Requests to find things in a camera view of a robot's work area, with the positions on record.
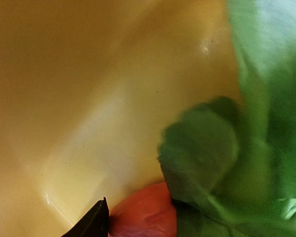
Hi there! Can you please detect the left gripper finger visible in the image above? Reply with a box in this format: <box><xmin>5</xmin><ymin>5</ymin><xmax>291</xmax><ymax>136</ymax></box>
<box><xmin>62</xmin><ymin>197</ymin><xmax>109</xmax><ymax>237</ymax></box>

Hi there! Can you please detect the orange toy carrot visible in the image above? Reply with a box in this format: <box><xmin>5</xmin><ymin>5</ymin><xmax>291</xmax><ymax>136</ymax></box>
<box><xmin>109</xmin><ymin>182</ymin><xmax>177</xmax><ymax>237</ymax></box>

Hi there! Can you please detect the yellow plastic basket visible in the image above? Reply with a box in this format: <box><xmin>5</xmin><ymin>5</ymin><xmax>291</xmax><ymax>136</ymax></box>
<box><xmin>0</xmin><ymin>0</ymin><xmax>241</xmax><ymax>237</ymax></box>

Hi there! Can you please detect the green toy leafy vegetable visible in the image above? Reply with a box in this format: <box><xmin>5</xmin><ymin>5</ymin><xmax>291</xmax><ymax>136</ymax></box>
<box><xmin>158</xmin><ymin>0</ymin><xmax>296</xmax><ymax>237</ymax></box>

